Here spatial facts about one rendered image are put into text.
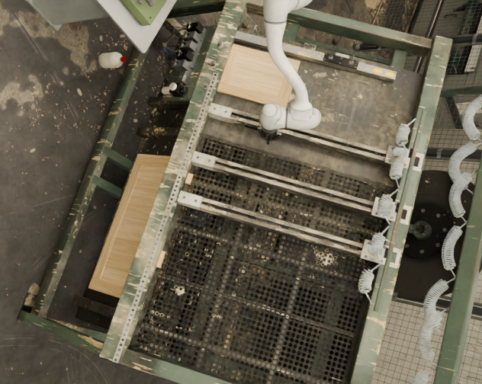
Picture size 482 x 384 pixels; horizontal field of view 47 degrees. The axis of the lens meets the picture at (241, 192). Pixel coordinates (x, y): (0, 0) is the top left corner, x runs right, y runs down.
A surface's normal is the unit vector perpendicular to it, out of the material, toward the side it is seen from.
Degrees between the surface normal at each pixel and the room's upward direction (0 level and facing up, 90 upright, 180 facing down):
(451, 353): 90
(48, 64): 0
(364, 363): 58
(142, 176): 90
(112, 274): 90
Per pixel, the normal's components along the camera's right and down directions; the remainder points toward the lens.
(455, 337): -0.54, -0.37
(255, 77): -0.04, -0.25
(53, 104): 0.79, 0.10
